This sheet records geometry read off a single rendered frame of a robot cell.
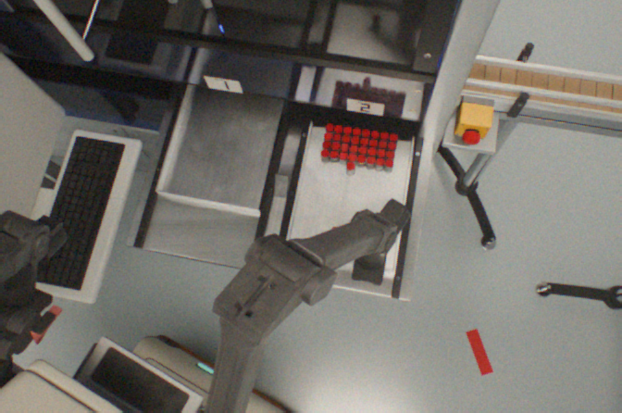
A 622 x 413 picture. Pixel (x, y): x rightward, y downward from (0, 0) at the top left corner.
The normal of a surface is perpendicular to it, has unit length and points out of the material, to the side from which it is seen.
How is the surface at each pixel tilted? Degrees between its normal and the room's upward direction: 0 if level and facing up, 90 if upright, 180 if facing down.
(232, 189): 0
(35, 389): 42
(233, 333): 52
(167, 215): 0
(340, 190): 0
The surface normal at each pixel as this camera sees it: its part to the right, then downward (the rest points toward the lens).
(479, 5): -0.20, 0.93
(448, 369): -0.06, -0.31
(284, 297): 0.01, -0.58
